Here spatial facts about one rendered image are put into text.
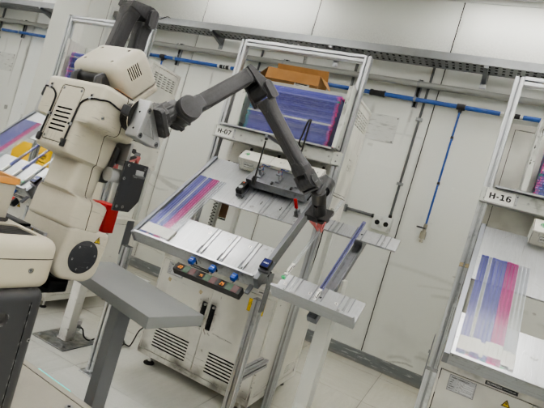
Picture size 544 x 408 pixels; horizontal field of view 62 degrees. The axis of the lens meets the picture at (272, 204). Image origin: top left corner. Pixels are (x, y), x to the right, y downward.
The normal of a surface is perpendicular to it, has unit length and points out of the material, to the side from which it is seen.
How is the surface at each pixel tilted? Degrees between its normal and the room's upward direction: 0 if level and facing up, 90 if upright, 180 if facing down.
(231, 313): 90
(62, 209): 82
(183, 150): 90
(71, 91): 82
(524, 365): 44
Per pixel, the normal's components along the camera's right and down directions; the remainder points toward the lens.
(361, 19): -0.40, -0.11
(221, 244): -0.06, -0.78
